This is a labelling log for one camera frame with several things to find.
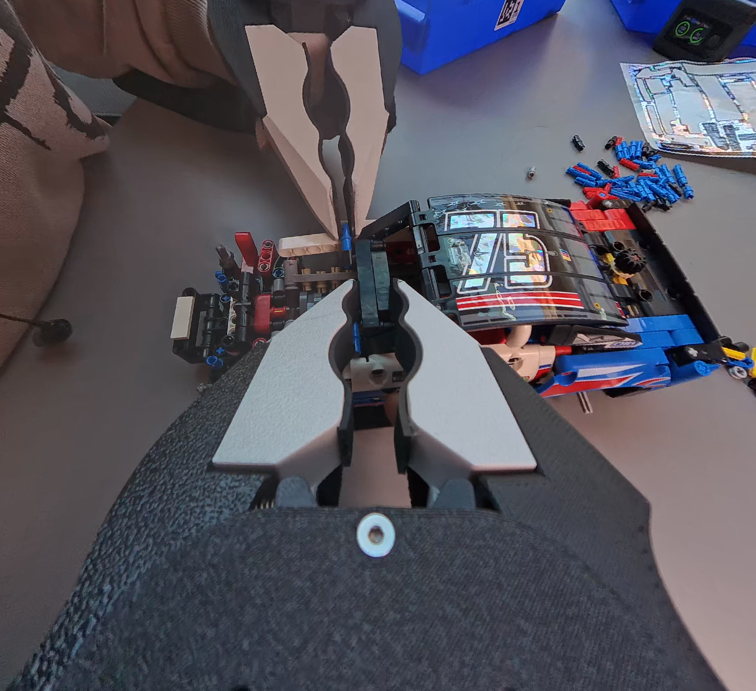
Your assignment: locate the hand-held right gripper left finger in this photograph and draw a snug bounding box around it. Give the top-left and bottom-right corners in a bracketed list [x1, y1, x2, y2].
[210, 280, 356, 507]

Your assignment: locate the brick-built toy race car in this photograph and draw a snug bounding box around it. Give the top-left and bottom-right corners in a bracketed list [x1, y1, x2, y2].
[171, 193, 734, 414]

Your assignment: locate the person's left forearm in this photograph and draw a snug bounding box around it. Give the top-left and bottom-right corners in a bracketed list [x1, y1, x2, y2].
[0, 0, 243, 90]

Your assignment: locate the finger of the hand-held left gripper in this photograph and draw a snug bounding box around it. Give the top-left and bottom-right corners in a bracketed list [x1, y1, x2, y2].
[245, 25, 346, 238]
[330, 27, 392, 232]

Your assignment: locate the small black box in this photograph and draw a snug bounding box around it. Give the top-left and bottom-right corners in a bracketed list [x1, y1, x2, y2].
[652, 0, 756, 62]

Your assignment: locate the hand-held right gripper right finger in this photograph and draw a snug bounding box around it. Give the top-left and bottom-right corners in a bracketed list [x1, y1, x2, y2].
[395, 281, 538, 507]

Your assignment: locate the pile of mixed bricks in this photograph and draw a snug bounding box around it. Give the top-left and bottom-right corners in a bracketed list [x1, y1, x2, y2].
[721, 342, 756, 393]

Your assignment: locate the pile of blue pins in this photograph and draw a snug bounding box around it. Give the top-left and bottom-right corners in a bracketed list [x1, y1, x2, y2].
[566, 136, 695, 212]

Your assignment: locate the person's beige sweatshirt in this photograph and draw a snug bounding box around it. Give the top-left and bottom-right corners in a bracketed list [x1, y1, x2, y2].
[0, 0, 113, 370]

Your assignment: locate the sticker sheet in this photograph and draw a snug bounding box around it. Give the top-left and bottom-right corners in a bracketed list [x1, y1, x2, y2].
[620, 58, 756, 159]

